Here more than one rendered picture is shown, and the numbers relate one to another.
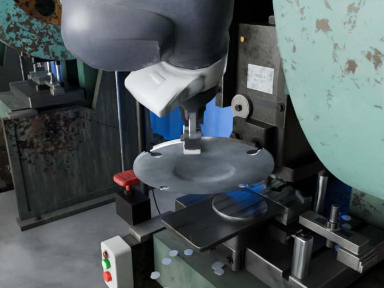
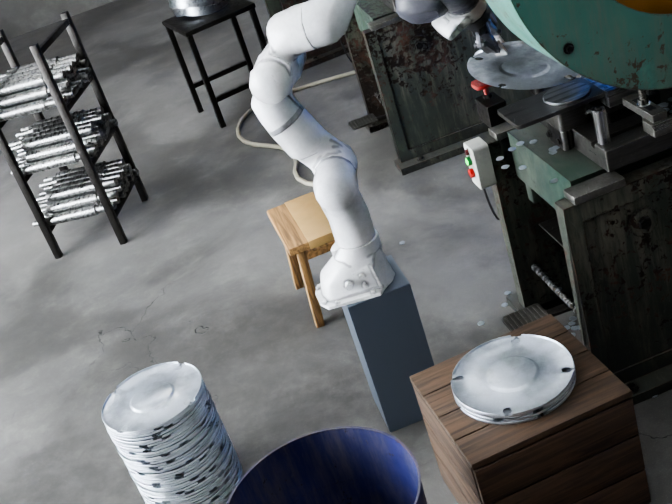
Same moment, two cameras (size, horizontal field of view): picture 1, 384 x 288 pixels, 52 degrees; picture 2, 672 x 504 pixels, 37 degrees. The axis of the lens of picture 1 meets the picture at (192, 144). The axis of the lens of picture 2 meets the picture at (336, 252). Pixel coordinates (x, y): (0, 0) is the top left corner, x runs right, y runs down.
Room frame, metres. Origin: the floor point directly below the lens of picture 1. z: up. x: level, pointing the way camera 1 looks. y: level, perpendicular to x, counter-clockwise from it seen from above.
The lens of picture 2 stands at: (-1.62, -0.77, 1.88)
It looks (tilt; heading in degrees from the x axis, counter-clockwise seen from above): 29 degrees down; 32
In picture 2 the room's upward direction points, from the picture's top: 19 degrees counter-clockwise
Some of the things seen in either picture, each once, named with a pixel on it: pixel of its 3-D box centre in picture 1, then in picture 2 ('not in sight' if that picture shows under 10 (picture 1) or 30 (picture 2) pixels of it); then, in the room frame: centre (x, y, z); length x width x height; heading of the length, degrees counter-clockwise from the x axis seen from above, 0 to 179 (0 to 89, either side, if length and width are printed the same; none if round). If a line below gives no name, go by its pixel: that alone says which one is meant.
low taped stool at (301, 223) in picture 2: not in sight; (322, 256); (0.98, 0.90, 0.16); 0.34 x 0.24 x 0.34; 39
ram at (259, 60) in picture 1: (273, 88); not in sight; (0.83, -0.18, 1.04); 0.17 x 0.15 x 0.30; 128
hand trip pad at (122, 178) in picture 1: (128, 187); (486, 91); (0.98, 0.18, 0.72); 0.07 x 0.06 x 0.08; 128
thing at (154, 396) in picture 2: not in sight; (151, 396); (0.03, 0.96, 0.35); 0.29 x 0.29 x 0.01
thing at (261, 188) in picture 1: (274, 198); (610, 85); (0.86, -0.20, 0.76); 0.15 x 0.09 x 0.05; 38
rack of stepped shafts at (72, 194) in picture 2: not in sight; (59, 137); (1.53, 2.35, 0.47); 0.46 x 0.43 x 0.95; 108
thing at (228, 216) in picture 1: (223, 236); (554, 122); (0.75, -0.07, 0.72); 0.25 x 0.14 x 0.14; 128
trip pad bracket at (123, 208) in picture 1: (134, 222); (496, 126); (0.96, 0.16, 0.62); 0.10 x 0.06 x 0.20; 38
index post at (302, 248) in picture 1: (302, 253); (600, 124); (0.64, -0.22, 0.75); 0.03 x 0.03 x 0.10; 38
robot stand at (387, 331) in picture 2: not in sight; (390, 344); (0.42, 0.42, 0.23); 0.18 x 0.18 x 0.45; 37
